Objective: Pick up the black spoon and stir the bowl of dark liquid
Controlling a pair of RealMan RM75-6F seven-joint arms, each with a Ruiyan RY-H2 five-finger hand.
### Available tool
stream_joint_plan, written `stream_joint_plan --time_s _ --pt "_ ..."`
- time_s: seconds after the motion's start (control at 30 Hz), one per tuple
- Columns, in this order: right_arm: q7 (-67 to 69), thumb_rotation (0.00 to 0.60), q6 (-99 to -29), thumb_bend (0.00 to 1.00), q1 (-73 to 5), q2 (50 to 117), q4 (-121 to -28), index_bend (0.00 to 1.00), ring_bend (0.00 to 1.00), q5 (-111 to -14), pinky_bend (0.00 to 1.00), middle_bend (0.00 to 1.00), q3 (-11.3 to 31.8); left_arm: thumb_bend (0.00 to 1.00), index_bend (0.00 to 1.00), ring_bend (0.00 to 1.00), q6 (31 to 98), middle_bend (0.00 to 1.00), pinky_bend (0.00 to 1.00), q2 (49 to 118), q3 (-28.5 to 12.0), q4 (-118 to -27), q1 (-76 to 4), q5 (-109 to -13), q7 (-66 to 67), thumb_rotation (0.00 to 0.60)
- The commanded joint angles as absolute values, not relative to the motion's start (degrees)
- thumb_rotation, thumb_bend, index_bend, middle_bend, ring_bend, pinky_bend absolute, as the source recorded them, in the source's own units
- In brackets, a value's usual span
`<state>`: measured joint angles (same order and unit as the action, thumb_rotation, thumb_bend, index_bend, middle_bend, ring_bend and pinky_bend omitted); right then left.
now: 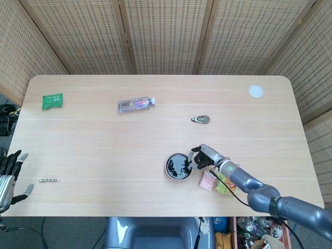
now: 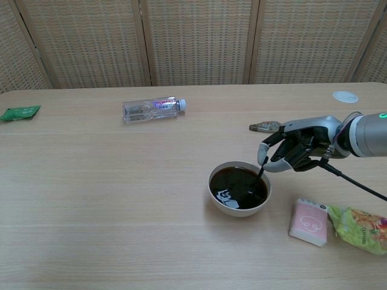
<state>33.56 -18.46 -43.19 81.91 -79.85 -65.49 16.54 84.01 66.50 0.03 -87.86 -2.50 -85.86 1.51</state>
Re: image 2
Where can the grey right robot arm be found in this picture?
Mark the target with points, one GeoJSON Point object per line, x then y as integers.
{"type": "Point", "coordinates": [369, 136]}

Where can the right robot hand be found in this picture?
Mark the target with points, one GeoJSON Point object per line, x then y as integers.
{"type": "Point", "coordinates": [311, 125]}

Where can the woven bamboo folding screen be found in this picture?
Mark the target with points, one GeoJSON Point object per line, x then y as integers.
{"type": "Point", "coordinates": [196, 42]}

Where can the white round table grommet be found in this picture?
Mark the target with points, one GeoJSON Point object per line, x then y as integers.
{"type": "Point", "coordinates": [344, 96]}

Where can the dark liquid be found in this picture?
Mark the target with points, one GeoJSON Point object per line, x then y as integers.
{"type": "Point", "coordinates": [229, 181]}

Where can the green snack bag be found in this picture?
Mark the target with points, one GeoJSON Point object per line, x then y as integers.
{"type": "Point", "coordinates": [359, 232]}

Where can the green sachet packet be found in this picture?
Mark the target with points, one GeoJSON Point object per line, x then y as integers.
{"type": "Point", "coordinates": [18, 113]}

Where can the white ceramic bowl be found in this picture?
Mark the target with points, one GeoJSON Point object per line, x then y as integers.
{"type": "Point", "coordinates": [239, 213]}

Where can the clear plastic water bottle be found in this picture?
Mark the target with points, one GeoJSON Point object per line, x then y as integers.
{"type": "Point", "coordinates": [145, 110]}

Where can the black plastic spoon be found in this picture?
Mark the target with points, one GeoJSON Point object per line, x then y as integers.
{"type": "Point", "coordinates": [260, 173]}

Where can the translucent correction tape dispenser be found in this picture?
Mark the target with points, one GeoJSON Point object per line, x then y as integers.
{"type": "Point", "coordinates": [264, 127]}

